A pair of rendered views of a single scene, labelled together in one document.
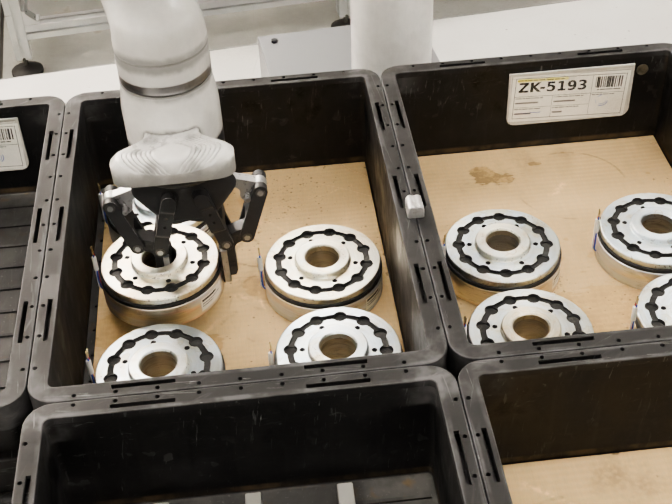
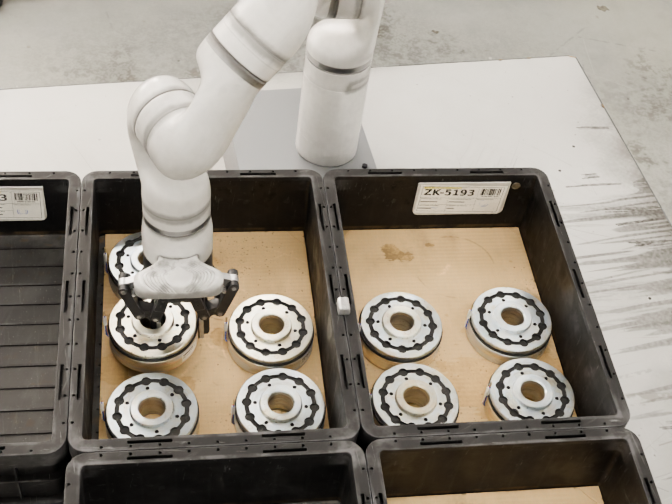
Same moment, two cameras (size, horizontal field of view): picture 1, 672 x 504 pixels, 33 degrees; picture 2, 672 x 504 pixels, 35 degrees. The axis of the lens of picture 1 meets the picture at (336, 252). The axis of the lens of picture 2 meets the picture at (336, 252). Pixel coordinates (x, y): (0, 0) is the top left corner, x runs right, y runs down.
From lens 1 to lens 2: 0.36 m
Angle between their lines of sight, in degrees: 10
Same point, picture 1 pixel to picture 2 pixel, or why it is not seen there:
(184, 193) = not seen: hidden behind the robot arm
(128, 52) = (155, 208)
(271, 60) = not seen: hidden behind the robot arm
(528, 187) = (423, 266)
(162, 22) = (182, 193)
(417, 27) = (351, 119)
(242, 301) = (209, 349)
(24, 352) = (63, 408)
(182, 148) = (186, 274)
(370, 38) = (314, 123)
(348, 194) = (290, 260)
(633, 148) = (502, 238)
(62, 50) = not seen: outside the picture
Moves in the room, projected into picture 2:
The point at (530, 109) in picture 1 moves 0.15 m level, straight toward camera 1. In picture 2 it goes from (431, 205) to (418, 290)
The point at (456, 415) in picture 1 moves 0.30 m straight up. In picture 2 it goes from (363, 481) to (409, 295)
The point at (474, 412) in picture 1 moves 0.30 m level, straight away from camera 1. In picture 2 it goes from (375, 480) to (400, 260)
